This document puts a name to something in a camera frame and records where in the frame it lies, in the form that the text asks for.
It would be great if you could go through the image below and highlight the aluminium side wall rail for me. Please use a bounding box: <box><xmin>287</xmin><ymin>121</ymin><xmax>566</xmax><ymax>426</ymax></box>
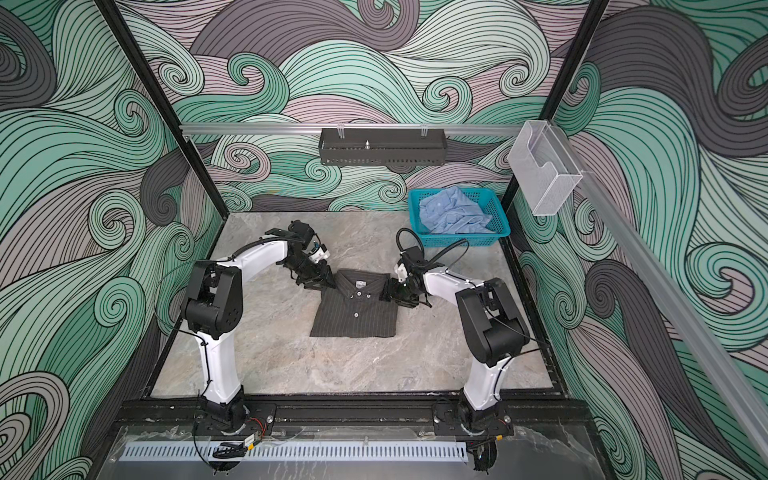
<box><xmin>550</xmin><ymin>126</ymin><xmax>767</xmax><ymax>460</ymax></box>

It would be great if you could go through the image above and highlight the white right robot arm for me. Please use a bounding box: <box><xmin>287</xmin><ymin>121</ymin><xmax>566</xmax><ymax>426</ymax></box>
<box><xmin>383</xmin><ymin>267</ymin><xmax>531</xmax><ymax>434</ymax></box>

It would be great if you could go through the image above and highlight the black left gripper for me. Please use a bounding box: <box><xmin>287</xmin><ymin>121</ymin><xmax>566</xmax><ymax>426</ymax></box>
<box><xmin>283</xmin><ymin>254</ymin><xmax>337</xmax><ymax>289</ymax></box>

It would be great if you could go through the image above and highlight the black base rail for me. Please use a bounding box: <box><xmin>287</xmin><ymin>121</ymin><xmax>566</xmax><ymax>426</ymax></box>
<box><xmin>116</xmin><ymin>393</ymin><xmax>584</xmax><ymax>438</ymax></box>

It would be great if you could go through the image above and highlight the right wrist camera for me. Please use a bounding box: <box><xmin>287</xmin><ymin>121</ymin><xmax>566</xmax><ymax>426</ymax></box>
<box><xmin>394</xmin><ymin>247</ymin><xmax>426</xmax><ymax>283</ymax></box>

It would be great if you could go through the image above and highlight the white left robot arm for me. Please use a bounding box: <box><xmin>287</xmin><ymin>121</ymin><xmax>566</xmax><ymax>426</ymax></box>
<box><xmin>181</xmin><ymin>220</ymin><xmax>336</xmax><ymax>433</ymax></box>

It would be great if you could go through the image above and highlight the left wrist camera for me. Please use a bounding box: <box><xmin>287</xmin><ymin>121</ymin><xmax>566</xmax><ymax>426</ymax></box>
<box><xmin>288</xmin><ymin>220</ymin><xmax>330</xmax><ymax>264</ymax></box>

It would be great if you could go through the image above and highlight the dark grey pinstripe shirt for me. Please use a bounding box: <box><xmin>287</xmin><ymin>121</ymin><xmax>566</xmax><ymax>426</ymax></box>
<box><xmin>310</xmin><ymin>269</ymin><xmax>398</xmax><ymax>338</ymax></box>

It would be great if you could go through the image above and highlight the black vertical frame post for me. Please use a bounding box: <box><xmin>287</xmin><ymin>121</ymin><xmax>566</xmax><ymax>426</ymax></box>
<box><xmin>94</xmin><ymin>0</ymin><xmax>229</xmax><ymax>220</ymax></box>
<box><xmin>496</xmin><ymin>0</ymin><xmax>610</xmax><ymax>217</ymax></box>

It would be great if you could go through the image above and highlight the clear plastic wall bin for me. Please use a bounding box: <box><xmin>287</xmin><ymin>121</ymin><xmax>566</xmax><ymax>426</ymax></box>
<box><xmin>507</xmin><ymin>120</ymin><xmax>583</xmax><ymax>217</ymax></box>

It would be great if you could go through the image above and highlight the black vertical frame post right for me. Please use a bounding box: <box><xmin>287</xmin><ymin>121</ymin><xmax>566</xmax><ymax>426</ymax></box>
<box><xmin>496</xmin><ymin>0</ymin><xmax>610</xmax><ymax>217</ymax></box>

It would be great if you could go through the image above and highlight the light blue shirt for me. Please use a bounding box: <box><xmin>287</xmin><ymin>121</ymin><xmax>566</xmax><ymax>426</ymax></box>
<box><xmin>418</xmin><ymin>186</ymin><xmax>492</xmax><ymax>235</ymax></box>

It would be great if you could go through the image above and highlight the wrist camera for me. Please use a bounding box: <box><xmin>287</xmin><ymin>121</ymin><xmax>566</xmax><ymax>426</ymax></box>
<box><xmin>394</xmin><ymin>247</ymin><xmax>426</xmax><ymax>283</ymax></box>
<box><xmin>288</xmin><ymin>220</ymin><xmax>330</xmax><ymax>264</ymax></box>

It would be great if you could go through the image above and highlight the teal plastic basket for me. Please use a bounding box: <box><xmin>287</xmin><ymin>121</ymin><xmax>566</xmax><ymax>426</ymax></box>
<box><xmin>408</xmin><ymin>187</ymin><xmax>511</xmax><ymax>248</ymax></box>

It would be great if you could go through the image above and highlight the black vertical frame post left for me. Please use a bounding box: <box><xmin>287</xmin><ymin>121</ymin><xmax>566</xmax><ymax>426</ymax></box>
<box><xmin>94</xmin><ymin>0</ymin><xmax>229</xmax><ymax>220</ymax></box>

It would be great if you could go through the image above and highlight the white slotted cable duct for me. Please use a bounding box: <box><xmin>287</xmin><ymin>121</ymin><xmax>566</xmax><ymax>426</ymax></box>
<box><xmin>117</xmin><ymin>440</ymin><xmax>469</xmax><ymax>463</ymax></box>

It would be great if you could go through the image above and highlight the black perforated wall tray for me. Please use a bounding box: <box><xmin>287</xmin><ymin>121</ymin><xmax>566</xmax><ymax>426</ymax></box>
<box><xmin>318</xmin><ymin>129</ymin><xmax>448</xmax><ymax>169</ymax></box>

